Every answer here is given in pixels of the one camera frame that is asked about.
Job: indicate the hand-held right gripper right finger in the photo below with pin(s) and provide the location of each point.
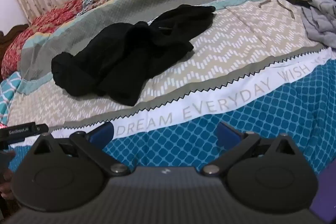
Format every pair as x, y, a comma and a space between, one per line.
227, 133

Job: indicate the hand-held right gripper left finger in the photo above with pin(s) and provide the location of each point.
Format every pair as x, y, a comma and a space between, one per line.
103, 132

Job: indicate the black pants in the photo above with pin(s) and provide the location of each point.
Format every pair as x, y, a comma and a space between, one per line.
126, 56

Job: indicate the teal beige patterned bedspread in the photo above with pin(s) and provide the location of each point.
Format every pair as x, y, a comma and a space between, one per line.
236, 37

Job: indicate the dark wooden headboard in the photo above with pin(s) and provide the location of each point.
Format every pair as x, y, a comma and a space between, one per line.
10, 35

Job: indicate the purple cloth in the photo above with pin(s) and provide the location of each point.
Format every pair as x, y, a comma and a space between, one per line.
325, 195

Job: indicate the red patchwork quilt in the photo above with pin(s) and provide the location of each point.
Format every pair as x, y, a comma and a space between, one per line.
52, 19

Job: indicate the crumpled grey garment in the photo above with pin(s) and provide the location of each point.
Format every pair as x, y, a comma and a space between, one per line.
321, 19

